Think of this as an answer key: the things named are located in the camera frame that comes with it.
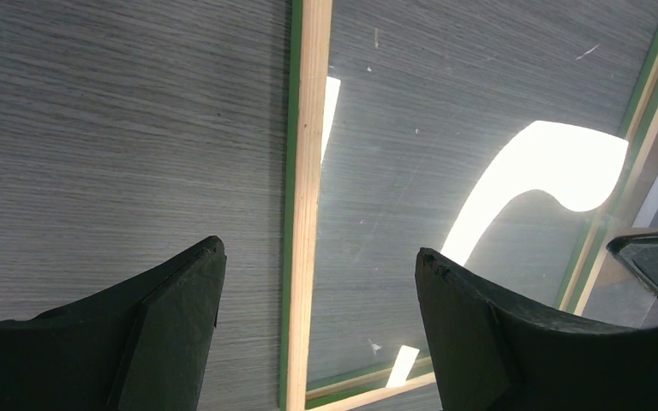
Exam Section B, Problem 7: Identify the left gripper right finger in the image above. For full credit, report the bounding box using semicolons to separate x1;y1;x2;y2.
415;247;658;410

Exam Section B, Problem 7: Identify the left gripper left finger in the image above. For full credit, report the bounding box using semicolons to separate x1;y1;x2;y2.
0;235;226;410

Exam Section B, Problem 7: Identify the wooden picture frame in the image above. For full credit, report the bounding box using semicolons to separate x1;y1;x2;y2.
279;1;658;410

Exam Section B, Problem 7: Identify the brown backing board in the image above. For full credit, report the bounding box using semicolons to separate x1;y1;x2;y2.
567;101;658;315

